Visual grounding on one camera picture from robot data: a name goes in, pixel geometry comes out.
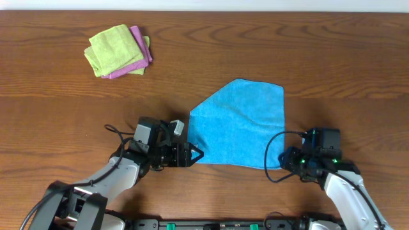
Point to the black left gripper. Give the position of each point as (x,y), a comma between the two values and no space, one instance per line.
(176,162)

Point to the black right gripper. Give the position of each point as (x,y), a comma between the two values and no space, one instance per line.
(287,161)

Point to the blue microfiber cloth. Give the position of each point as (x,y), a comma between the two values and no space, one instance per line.
(240,124)

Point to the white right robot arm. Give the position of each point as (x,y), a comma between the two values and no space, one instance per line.
(340,180)

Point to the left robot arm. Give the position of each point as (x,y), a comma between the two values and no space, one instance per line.
(83,205)

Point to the pink folded cloth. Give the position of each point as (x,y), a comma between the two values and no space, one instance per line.
(144,57)

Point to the green folded cloth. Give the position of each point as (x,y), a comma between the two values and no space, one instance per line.
(111,49)

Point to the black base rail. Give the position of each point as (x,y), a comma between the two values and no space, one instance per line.
(272,224)

